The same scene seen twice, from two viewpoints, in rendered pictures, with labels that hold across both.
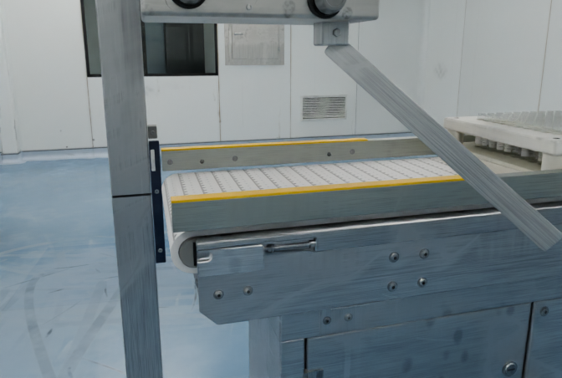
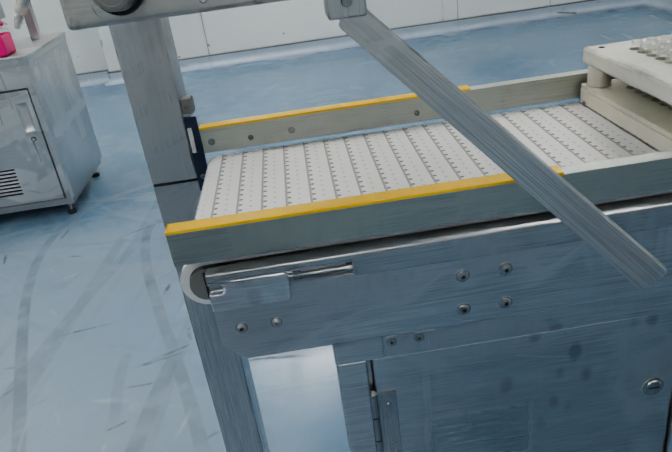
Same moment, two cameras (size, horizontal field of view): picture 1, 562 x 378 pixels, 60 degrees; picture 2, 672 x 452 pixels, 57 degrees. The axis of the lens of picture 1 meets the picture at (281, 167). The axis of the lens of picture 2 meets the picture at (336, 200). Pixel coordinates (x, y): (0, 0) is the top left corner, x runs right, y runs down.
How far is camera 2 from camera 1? 0.17 m
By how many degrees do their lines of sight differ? 18
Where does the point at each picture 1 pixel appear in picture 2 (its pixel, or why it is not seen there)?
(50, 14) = not seen: outside the picture
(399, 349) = (493, 367)
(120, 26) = not seen: outside the picture
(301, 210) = (328, 231)
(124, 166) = (160, 150)
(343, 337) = (417, 357)
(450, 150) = (510, 157)
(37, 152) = not seen: hidden behind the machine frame
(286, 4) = not seen: outside the picture
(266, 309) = (302, 341)
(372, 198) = (423, 209)
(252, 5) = not seen: outside the picture
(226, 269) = (244, 302)
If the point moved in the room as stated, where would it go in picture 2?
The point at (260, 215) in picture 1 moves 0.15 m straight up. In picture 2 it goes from (276, 240) to (243, 66)
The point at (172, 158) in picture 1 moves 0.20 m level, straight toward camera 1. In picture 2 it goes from (214, 137) to (186, 209)
